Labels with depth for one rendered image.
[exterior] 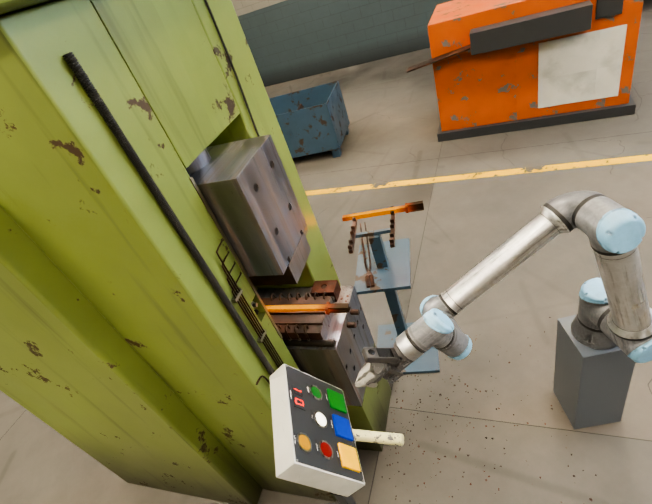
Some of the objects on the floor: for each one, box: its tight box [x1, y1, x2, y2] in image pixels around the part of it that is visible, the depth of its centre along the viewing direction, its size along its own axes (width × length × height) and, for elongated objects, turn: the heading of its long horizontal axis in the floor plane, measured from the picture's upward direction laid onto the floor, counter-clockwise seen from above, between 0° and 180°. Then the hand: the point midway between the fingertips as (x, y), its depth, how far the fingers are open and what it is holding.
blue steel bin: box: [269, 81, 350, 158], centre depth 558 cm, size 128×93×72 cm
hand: (356, 382), depth 137 cm, fingers closed
